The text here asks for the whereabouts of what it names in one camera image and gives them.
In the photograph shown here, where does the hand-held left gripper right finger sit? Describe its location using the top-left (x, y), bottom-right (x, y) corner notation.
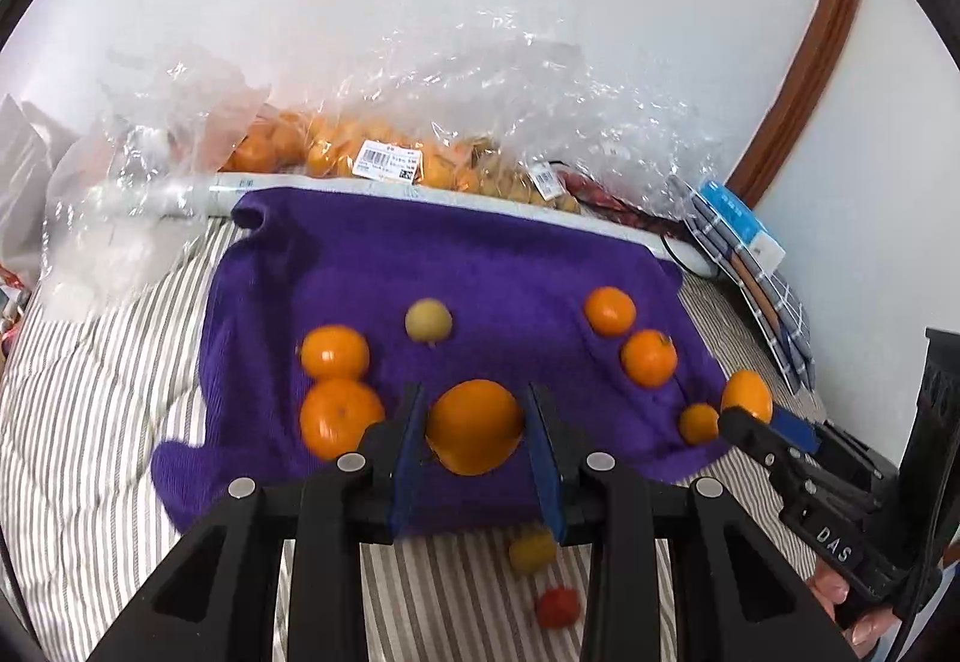
top-left (523, 383), bottom-right (856, 662)

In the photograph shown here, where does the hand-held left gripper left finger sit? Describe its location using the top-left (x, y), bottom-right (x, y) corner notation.
top-left (90, 383), bottom-right (427, 662)

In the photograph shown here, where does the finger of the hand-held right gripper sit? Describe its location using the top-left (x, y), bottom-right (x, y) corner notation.
top-left (771, 407), bottom-right (820, 453)
top-left (718, 405), bottom-right (820, 507)

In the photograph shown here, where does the small orange tangerine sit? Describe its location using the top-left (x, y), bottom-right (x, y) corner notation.
top-left (679, 403), bottom-right (722, 447)

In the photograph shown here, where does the green round fruit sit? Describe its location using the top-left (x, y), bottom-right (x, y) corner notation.
top-left (405, 299), bottom-right (454, 344)
top-left (508, 528), bottom-right (558, 574)

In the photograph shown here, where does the large orange tangerine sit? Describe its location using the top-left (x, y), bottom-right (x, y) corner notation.
top-left (424, 379), bottom-right (525, 477)

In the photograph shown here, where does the small red fruit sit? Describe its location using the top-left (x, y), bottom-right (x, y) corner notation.
top-left (534, 587), bottom-right (581, 631)

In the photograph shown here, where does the person's right hand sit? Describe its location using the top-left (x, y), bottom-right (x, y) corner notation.
top-left (808, 553), bottom-right (905, 648)

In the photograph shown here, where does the small white box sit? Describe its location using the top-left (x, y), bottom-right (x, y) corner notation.
top-left (746, 230), bottom-right (786, 271)

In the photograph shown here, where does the purple towel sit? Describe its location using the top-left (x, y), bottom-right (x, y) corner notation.
top-left (150, 188), bottom-right (732, 539)

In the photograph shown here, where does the blue tissue pack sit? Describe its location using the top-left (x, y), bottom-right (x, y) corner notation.
top-left (697, 179), bottom-right (773, 243)

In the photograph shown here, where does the dark red cloth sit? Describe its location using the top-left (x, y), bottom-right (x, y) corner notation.
top-left (559, 170), bottom-right (683, 239)

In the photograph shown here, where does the clear bag of yellow fruit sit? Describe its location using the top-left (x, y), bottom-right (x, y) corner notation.
top-left (420, 9), bottom-right (721, 220)

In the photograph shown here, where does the striped bed quilt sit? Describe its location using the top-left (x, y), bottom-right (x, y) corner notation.
top-left (0, 219), bottom-right (833, 662)

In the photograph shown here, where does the clear bag of tangerines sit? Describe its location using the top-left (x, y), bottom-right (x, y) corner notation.
top-left (217, 54), bottom-right (481, 194)

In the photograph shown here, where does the white long roll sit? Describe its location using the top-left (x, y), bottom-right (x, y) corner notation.
top-left (161, 170), bottom-right (710, 277)

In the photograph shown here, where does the empty clear plastic bag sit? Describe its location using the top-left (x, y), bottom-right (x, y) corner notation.
top-left (41, 43), bottom-right (271, 322)

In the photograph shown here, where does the red printed packet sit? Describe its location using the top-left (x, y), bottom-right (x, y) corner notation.
top-left (0, 264), bottom-right (31, 348)

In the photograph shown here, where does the white plastic bag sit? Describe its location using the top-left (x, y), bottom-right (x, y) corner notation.
top-left (0, 93), bottom-right (80, 280)

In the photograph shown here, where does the black cable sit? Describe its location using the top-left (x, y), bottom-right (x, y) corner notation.
top-left (660, 234), bottom-right (721, 277)

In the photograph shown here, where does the brown wooden door frame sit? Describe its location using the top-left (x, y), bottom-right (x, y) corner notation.
top-left (724, 0), bottom-right (871, 209)

